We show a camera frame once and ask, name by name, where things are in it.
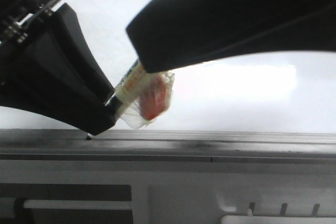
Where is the grey aluminium whiteboard frame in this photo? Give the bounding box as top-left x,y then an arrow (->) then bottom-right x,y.
1,129 -> 335,163

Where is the red magnet taped to marker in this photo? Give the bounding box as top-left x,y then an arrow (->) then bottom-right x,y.
118,71 -> 175,129

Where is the black white whiteboard marker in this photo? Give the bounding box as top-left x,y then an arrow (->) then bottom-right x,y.
104,59 -> 148,114

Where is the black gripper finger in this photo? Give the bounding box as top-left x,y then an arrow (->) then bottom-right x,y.
1,4 -> 116,135
126,0 -> 335,73

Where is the white whiteboard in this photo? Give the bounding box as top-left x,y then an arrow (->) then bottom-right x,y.
1,0 -> 335,132

